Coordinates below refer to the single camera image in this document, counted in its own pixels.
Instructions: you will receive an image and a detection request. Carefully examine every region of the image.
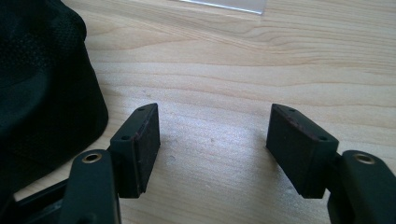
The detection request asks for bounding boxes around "black mesh cloth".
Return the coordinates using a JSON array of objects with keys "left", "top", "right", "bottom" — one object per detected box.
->
[{"left": 0, "top": 0, "right": 109, "bottom": 216}]

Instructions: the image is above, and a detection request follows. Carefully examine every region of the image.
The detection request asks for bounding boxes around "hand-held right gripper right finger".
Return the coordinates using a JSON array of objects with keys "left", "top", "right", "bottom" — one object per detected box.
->
[{"left": 265, "top": 103, "right": 396, "bottom": 224}]

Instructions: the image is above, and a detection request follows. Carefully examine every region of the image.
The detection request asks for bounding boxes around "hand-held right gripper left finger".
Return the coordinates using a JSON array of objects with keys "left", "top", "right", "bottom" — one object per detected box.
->
[{"left": 59, "top": 103, "right": 162, "bottom": 224}]

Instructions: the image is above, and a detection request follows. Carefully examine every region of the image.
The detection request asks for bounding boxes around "clear plastic sheet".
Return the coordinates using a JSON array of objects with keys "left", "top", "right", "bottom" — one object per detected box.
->
[{"left": 178, "top": 0, "right": 269, "bottom": 15}]

